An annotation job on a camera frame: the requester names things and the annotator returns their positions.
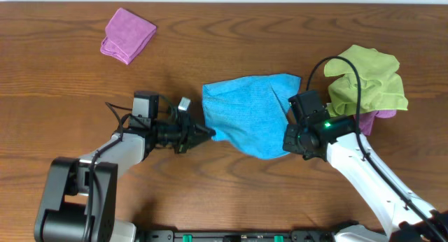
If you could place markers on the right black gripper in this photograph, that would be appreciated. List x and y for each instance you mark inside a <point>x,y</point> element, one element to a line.
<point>290,140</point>

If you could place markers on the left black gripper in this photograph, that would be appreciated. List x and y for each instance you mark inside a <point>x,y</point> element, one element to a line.
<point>184,133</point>

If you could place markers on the blue microfiber cloth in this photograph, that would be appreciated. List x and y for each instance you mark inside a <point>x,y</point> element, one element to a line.
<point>250,112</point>

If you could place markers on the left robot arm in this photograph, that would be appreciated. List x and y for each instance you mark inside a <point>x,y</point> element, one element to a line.
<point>79,197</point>

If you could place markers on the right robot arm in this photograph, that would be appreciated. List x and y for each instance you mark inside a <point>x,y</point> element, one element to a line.
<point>403,215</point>

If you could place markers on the purple cloth under pile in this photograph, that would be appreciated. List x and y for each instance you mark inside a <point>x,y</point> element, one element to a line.
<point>366,120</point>

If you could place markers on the crumpled green cloth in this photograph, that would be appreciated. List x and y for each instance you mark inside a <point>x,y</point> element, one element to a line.
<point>381,87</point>

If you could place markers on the folded purple cloth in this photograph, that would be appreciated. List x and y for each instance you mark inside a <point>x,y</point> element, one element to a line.
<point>127,35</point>

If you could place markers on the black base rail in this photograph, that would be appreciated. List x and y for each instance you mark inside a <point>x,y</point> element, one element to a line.
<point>293,236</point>

